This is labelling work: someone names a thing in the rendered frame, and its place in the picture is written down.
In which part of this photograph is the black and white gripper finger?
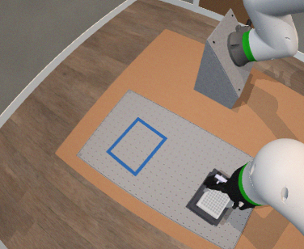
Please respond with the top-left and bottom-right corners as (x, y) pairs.
(226, 200), (255, 210)
(203, 172), (227, 194)

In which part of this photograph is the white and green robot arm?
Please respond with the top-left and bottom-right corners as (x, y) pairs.
(227, 0), (304, 236)

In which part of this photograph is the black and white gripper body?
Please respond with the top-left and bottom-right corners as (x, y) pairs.
(222, 178), (238, 204)

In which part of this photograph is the blue tape rectangle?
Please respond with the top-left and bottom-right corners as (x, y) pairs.
(106, 117), (167, 176)

